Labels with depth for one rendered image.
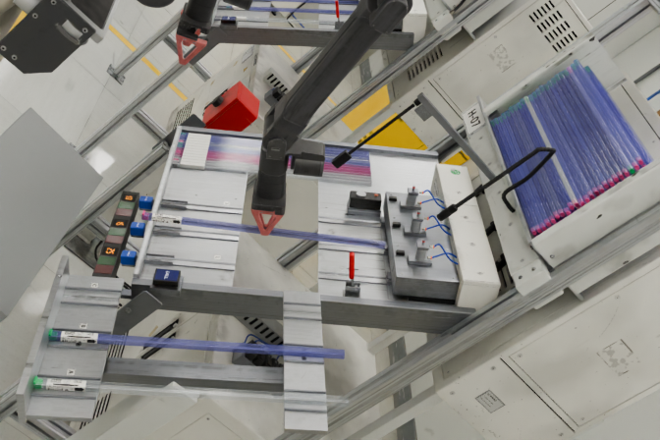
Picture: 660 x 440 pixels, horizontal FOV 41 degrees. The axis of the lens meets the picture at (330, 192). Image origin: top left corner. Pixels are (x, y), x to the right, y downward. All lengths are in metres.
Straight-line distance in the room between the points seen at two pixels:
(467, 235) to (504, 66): 1.31
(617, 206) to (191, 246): 0.89
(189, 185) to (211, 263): 0.32
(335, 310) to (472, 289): 0.29
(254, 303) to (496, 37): 1.63
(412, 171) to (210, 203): 0.57
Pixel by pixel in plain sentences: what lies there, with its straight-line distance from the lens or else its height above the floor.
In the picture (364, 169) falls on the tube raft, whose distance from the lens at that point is 2.28.
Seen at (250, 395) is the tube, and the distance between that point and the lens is 1.47.
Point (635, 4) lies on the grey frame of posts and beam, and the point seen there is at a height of 1.83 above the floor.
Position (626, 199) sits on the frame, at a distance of 1.75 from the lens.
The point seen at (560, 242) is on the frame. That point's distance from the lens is 1.76.
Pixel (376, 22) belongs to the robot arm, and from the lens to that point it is 1.44.
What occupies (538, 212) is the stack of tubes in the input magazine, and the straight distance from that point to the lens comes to 1.84.
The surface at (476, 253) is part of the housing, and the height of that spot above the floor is 1.25.
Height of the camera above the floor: 1.71
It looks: 19 degrees down
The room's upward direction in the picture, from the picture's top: 54 degrees clockwise
